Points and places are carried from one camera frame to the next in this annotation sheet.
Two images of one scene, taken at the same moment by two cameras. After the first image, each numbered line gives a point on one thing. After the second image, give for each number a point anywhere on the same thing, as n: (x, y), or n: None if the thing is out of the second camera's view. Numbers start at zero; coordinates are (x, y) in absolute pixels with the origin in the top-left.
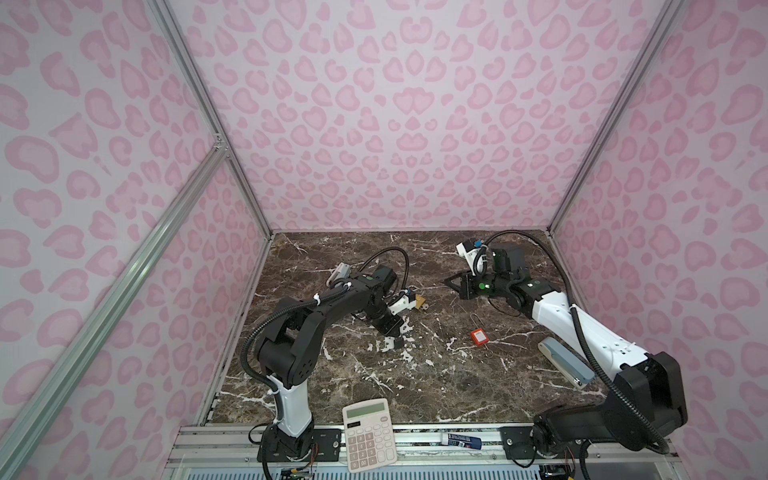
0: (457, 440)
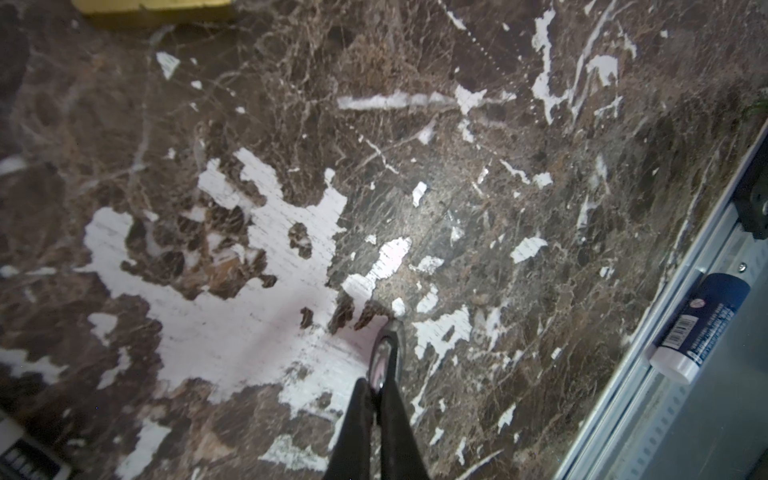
0: (697, 325)
